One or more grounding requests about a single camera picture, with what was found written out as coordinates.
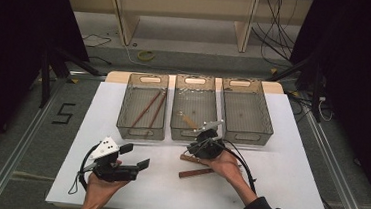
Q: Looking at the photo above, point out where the light wooden desk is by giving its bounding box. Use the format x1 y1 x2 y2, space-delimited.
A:
60 0 313 60

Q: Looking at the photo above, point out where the right hand-held gripper black cable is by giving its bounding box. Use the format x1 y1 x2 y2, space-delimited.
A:
215 138 261 195

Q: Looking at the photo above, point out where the thin black floor cable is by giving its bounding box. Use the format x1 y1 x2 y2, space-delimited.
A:
83 32 113 50

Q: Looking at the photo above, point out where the person's left hand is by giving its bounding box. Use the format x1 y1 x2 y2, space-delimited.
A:
83 156 132 209

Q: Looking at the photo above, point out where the left hand-held gripper black cable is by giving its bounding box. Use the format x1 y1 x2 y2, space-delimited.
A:
67 142 101 198

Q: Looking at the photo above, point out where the wooden-handled table knife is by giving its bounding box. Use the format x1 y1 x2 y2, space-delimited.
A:
179 152 212 167

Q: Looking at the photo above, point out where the black tripod stand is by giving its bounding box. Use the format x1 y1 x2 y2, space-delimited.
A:
37 44 111 114
262 50 329 124

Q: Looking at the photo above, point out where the yellow tape roll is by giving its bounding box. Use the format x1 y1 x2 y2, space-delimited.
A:
136 49 157 63

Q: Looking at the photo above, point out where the smoky clear plastic bin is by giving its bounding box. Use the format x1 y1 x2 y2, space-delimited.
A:
217 75 279 147
115 70 171 143
169 73 224 144

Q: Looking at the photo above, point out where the metal floor rail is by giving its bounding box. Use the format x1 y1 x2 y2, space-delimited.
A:
0 73 68 209
290 92 371 209

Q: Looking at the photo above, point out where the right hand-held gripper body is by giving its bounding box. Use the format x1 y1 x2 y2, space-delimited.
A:
184 117 228 162

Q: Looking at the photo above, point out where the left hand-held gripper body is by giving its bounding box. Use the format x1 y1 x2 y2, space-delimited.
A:
86 134 144 185

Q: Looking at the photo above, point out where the black curtain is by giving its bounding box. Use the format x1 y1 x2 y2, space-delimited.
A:
0 0 95 184
279 0 371 209

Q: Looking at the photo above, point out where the person's right hand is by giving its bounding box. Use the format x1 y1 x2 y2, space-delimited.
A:
198 147 248 185

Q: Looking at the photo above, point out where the bundle of black cables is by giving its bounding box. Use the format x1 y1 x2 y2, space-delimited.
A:
248 0 303 69

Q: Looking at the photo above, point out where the white floor cable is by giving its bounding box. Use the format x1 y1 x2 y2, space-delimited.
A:
119 42 206 78

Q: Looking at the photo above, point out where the wooden-handled fork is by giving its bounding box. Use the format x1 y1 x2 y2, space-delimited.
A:
178 165 216 182

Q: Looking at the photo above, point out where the hand-held gripper black cable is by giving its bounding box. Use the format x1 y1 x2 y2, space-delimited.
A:
215 138 261 195
67 142 101 198

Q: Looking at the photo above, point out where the white table cover sheet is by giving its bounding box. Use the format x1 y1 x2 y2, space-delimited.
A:
44 75 340 209

